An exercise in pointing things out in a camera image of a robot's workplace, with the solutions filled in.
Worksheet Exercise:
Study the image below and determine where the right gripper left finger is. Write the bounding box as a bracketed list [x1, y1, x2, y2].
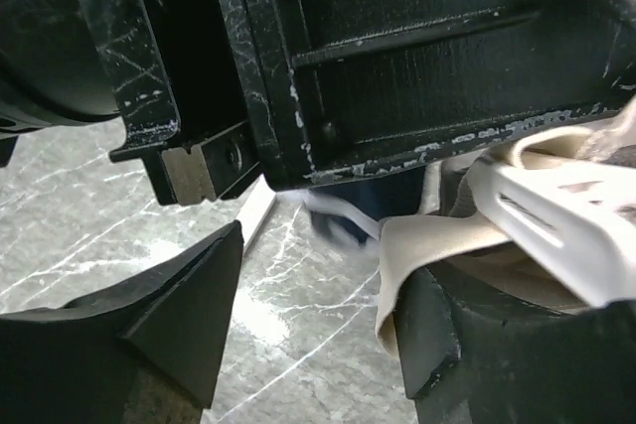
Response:
[1, 222, 243, 423]

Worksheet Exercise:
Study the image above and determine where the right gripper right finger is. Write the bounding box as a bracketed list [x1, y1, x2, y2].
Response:
[394, 264, 635, 423]

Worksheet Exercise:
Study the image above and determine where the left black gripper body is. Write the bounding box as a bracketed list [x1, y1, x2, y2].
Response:
[1, 0, 635, 205]

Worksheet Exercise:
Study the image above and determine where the grey underwear beige waistband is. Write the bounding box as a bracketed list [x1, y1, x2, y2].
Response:
[375, 101, 635, 355]

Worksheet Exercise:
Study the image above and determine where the white clip hanger frame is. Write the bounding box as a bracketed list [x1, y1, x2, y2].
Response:
[471, 0, 636, 309]

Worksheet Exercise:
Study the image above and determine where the navy blue underwear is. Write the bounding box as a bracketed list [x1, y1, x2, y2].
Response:
[278, 168, 425, 253]

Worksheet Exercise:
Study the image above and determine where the grey white drying rack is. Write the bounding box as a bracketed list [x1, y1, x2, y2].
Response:
[237, 176, 276, 252]

